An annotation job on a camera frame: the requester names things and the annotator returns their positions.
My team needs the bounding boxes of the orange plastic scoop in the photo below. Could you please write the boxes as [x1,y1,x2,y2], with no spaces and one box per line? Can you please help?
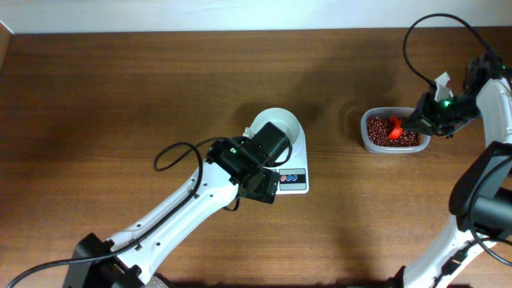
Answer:
[388,117,403,140]

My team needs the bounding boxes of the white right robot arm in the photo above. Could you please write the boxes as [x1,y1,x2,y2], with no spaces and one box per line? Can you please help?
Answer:
[385,52,511,287]

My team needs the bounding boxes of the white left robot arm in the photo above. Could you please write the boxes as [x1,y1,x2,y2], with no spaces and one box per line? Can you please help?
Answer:
[63,136,292,287]

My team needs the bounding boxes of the white digital kitchen scale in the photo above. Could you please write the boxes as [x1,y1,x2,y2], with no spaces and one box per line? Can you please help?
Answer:
[266,136,309,195]

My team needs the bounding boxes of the white round bowl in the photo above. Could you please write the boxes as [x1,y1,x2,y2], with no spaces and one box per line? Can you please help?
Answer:
[247,107,305,149]

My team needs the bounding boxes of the clear plastic container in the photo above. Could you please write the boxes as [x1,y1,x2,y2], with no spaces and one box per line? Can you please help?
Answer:
[361,107,430,154]

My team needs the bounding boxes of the red beans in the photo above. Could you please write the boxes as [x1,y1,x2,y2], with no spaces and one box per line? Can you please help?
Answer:
[366,116,421,147]

